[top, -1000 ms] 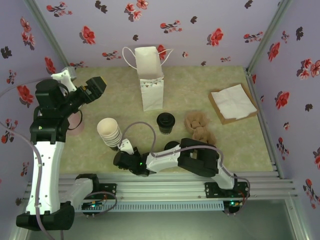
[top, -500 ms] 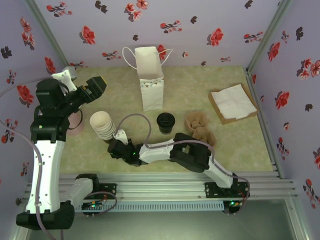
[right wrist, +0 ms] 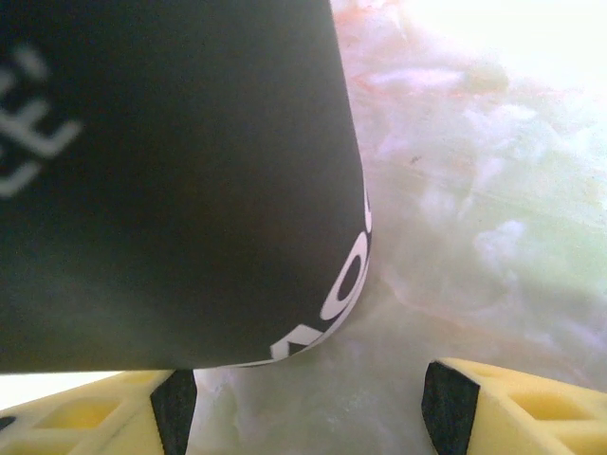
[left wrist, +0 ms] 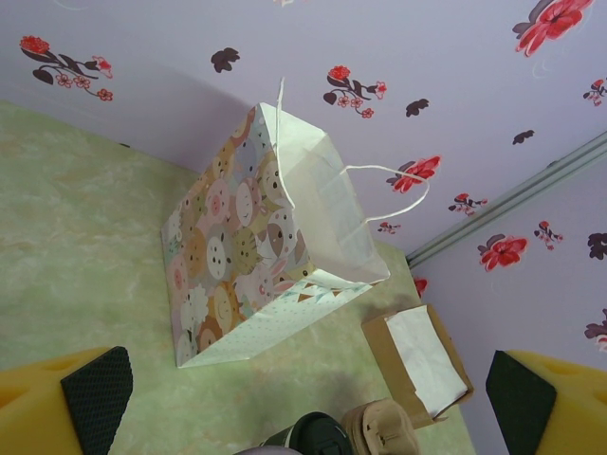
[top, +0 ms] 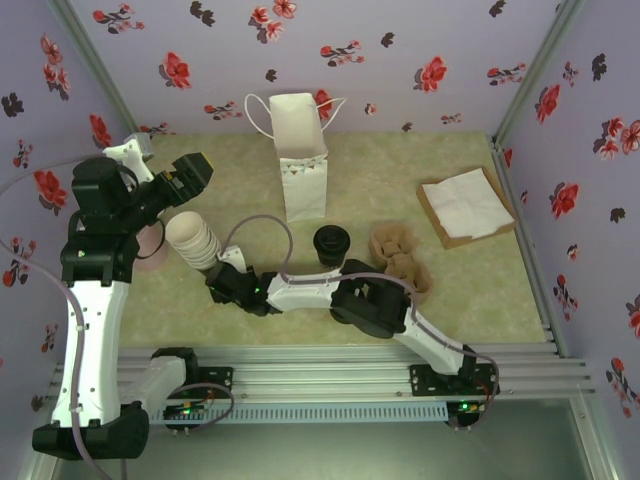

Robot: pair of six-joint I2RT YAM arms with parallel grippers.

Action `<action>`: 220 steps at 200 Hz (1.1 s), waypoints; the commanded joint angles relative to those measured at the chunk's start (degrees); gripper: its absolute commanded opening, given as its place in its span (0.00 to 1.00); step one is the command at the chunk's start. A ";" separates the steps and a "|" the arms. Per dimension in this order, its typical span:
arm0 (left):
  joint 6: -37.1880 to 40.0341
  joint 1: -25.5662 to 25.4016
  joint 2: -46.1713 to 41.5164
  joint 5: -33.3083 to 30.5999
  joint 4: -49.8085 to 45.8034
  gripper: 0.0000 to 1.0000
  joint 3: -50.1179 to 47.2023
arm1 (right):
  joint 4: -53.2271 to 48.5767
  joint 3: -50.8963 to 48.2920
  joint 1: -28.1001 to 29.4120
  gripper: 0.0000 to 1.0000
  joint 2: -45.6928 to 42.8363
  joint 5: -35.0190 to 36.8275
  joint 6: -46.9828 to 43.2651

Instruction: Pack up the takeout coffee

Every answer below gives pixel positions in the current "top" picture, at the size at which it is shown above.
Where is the stack of paper cups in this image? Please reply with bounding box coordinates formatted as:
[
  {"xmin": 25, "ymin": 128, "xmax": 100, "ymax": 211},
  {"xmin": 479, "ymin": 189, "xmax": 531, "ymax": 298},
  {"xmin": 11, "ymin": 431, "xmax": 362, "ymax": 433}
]
[{"xmin": 165, "ymin": 209, "xmax": 225, "ymax": 274}]

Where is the black cup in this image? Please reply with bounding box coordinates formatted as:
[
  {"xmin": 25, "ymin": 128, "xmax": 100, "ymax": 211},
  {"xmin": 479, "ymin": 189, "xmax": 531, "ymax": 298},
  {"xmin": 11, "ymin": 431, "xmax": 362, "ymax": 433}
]
[{"xmin": 312, "ymin": 224, "xmax": 354, "ymax": 269}]

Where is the cartoon animal paper bag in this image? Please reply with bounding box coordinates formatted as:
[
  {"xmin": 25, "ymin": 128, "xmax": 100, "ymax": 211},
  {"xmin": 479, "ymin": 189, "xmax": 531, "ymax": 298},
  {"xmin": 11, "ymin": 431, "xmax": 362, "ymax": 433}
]
[{"xmin": 243, "ymin": 91, "xmax": 350, "ymax": 225}]

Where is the pink holder cup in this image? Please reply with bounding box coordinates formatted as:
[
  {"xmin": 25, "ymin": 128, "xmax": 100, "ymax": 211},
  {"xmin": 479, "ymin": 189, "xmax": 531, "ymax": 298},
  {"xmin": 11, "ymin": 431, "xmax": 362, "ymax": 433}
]
[{"xmin": 133, "ymin": 218, "xmax": 170, "ymax": 274}]

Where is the left controller board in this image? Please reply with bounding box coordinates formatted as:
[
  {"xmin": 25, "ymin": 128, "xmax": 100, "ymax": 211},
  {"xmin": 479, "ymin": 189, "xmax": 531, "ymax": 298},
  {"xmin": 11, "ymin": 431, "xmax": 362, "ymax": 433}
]
[{"xmin": 162, "ymin": 399, "xmax": 211, "ymax": 434}]

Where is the controller board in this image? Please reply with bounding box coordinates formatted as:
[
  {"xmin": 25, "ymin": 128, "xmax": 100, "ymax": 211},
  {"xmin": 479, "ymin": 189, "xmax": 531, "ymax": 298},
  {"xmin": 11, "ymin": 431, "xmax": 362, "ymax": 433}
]
[
  {"xmin": 446, "ymin": 398, "xmax": 489, "ymax": 431},
  {"xmin": 162, "ymin": 399, "xmax": 211, "ymax": 434}
]

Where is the brown pulp cup carrier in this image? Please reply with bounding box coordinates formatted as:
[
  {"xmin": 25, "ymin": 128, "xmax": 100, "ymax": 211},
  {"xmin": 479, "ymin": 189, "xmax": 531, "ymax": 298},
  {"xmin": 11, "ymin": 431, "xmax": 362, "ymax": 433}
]
[{"xmin": 368, "ymin": 223, "xmax": 434, "ymax": 301}]

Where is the grey metal tray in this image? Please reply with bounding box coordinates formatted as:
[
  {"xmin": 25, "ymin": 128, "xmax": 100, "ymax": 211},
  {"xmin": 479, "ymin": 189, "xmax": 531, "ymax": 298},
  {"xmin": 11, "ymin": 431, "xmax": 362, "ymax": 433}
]
[{"xmin": 14, "ymin": 422, "xmax": 626, "ymax": 480}]

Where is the white napkin on cardboard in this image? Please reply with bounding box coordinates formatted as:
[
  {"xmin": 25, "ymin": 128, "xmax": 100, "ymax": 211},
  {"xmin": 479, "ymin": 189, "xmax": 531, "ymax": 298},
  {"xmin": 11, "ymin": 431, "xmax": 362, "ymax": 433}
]
[{"xmin": 417, "ymin": 167, "xmax": 519, "ymax": 251}]

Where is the white paper napkin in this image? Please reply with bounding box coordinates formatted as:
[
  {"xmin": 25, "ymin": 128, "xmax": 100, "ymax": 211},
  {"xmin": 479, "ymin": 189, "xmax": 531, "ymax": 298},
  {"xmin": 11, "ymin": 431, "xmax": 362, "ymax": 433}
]
[{"xmin": 422, "ymin": 168, "xmax": 516, "ymax": 240}]

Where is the right controller board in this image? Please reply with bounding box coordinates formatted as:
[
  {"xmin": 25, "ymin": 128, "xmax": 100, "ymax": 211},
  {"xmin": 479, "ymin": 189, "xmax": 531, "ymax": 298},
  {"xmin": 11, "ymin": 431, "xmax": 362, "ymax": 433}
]
[{"xmin": 446, "ymin": 398, "xmax": 489, "ymax": 431}]

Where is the lilac right arm cable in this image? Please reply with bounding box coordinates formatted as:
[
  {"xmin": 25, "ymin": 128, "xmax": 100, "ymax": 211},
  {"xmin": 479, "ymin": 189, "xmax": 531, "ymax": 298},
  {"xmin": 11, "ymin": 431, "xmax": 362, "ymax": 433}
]
[{"xmin": 224, "ymin": 214, "xmax": 501, "ymax": 431}]

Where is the black left mount plate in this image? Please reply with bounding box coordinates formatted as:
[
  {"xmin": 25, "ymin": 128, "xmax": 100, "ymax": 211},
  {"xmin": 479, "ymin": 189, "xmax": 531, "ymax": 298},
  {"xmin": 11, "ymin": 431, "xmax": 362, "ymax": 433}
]
[{"xmin": 197, "ymin": 366, "xmax": 235, "ymax": 400}]

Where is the black mount plate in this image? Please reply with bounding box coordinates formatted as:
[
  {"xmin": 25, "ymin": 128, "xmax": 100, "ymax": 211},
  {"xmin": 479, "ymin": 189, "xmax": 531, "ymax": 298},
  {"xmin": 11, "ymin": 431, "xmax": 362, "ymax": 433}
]
[
  {"xmin": 408, "ymin": 363, "xmax": 500, "ymax": 399},
  {"xmin": 197, "ymin": 366, "xmax": 235, "ymax": 400}
]

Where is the aluminium front rail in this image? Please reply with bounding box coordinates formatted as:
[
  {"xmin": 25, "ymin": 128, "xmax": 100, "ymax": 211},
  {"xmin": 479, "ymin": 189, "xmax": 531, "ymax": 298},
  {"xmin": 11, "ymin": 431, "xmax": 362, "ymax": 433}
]
[{"xmin": 47, "ymin": 344, "xmax": 599, "ymax": 404}]

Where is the aluminium rail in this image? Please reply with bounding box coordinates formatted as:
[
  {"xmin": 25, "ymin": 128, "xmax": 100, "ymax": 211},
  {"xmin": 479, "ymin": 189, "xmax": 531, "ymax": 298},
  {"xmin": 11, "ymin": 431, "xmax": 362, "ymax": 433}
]
[
  {"xmin": 491, "ymin": 134, "xmax": 571, "ymax": 359},
  {"xmin": 47, "ymin": 344, "xmax": 599, "ymax": 404}
]

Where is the aluminium left rear post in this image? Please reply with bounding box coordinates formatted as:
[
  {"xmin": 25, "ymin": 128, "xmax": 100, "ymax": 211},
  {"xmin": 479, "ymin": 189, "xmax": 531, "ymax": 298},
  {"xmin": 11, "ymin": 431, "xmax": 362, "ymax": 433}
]
[{"xmin": 49, "ymin": 0, "xmax": 151, "ymax": 151}]

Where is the aluminium post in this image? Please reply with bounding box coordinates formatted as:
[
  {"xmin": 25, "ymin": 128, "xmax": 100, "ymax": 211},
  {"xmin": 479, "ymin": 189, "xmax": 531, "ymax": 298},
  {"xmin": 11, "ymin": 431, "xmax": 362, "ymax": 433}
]
[
  {"xmin": 49, "ymin": 0, "xmax": 151, "ymax": 151},
  {"xmin": 492, "ymin": 0, "xmax": 589, "ymax": 151}
]

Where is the white slotted cable duct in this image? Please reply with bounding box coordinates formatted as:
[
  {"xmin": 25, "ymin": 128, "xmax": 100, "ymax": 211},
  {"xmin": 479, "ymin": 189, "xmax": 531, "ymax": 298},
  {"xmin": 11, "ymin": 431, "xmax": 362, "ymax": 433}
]
[{"xmin": 144, "ymin": 402, "xmax": 451, "ymax": 425}]

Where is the black right mount plate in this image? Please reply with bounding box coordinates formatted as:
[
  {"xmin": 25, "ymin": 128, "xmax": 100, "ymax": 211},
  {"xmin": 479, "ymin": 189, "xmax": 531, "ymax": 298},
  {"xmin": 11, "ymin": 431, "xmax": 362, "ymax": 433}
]
[{"xmin": 408, "ymin": 363, "xmax": 500, "ymax": 399}]

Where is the aluminium right side rail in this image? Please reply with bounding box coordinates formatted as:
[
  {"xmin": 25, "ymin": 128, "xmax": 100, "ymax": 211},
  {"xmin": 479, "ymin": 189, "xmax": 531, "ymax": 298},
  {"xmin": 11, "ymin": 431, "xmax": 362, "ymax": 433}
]
[{"xmin": 491, "ymin": 134, "xmax": 571, "ymax": 359}]

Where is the aluminium right rear post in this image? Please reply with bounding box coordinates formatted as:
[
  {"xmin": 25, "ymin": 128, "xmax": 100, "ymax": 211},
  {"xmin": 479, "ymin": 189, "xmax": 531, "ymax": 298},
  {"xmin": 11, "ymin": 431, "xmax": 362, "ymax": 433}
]
[{"xmin": 492, "ymin": 0, "xmax": 589, "ymax": 151}]

